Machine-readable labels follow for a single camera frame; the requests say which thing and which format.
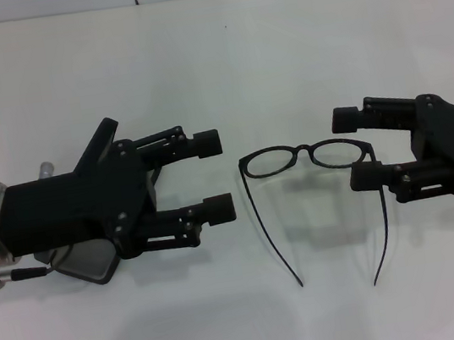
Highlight left wrist connector cable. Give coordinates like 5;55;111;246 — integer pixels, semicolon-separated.
0;244;78;291

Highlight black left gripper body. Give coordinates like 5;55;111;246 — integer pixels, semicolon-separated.
0;134;168;279

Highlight black glasses case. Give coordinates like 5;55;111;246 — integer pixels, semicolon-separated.
15;110;179;296

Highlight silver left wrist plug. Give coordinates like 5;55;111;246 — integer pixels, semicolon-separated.
39;160;57;181

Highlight black glasses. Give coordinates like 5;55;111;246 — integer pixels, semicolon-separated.
236;131;400;304

